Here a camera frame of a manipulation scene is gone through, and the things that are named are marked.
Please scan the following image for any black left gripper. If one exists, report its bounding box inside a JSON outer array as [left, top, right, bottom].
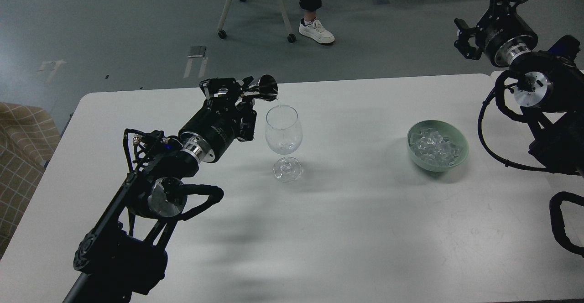
[[179, 77, 257, 163]]

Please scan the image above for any clear wine glass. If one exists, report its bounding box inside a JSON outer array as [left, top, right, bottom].
[[265, 104, 303, 183]]

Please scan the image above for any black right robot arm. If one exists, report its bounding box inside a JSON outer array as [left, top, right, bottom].
[[454, 0, 584, 176]]

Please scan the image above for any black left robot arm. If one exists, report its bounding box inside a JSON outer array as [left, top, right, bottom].
[[64, 75, 279, 303]]

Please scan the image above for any clear ice cubes pile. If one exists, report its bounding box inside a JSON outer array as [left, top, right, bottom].
[[407, 127, 465, 170]]

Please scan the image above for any steel cocktail jigger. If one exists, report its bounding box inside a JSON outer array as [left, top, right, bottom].
[[236, 74, 279, 102]]

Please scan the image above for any white sneaker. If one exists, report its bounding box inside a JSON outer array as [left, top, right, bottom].
[[299, 18, 335, 46]]

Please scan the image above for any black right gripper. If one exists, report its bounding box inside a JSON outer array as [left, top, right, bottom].
[[454, 0, 538, 68]]

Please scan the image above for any green bowl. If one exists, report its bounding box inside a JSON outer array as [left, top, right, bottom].
[[406, 120, 469, 172]]

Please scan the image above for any grey floor tape patch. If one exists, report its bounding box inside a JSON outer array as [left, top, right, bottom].
[[187, 46, 207, 58]]

